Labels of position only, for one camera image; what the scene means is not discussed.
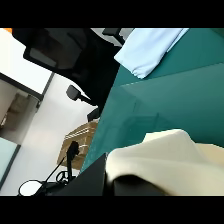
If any black office chair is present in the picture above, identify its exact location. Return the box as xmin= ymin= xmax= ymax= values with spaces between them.
xmin=12 ymin=27 xmax=127 ymax=123

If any light blue garment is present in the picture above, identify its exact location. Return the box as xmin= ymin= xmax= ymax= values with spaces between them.
xmin=113 ymin=27 xmax=190 ymax=80

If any black stand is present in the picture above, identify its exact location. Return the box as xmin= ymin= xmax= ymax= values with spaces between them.
xmin=17 ymin=140 xmax=81 ymax=197

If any cream garment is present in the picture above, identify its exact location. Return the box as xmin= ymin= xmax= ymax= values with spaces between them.
xmin=105 ymin=128 xmax=224 ymax=197

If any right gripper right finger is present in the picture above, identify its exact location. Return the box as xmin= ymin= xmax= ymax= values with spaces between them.
xmin=112 ymin=174 xmax=168 ymax=197

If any brown cardboard box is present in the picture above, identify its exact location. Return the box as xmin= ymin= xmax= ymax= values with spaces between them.
xmin=56 ymin=119 xmax=100 ymax=171

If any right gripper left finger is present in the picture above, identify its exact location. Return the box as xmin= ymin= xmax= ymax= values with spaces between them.
xmin=55 ymin=152 xmax=108 ymax=197

